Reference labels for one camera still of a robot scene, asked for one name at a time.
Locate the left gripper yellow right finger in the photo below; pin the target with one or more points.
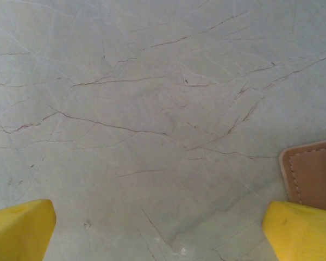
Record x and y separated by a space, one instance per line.
301 236

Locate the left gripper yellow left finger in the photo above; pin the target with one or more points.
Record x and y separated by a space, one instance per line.
19 233

